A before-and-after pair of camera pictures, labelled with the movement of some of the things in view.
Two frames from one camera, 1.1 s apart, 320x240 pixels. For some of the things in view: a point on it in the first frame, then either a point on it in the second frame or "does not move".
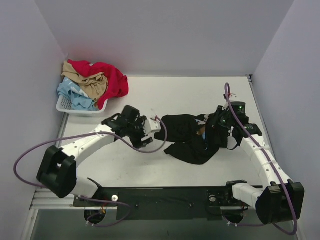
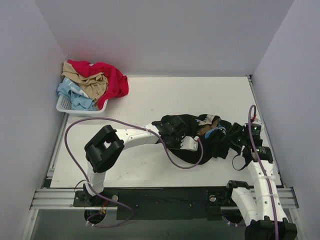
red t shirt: (117, 82) does not move
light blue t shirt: (80, 100) does not move
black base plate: (171, 203) does not move
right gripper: (217, 119) to (229, 136)
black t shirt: (194, 138) does not move
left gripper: (141, 136) to (176, 136)
